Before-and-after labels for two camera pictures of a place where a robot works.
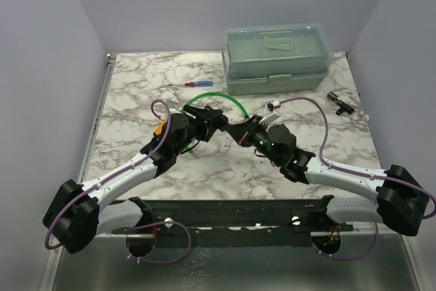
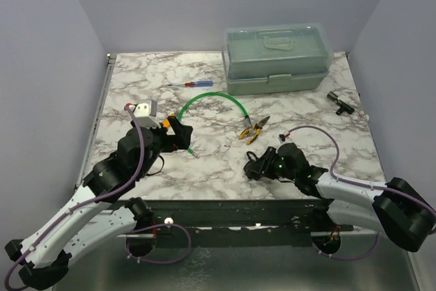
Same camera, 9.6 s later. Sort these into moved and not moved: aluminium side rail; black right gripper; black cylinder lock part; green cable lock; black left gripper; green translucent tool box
Moved: black left gripper; black right gripper
Not moved: green cable lock; green translucent tool box; black cylinder lock part; aluminium side rail
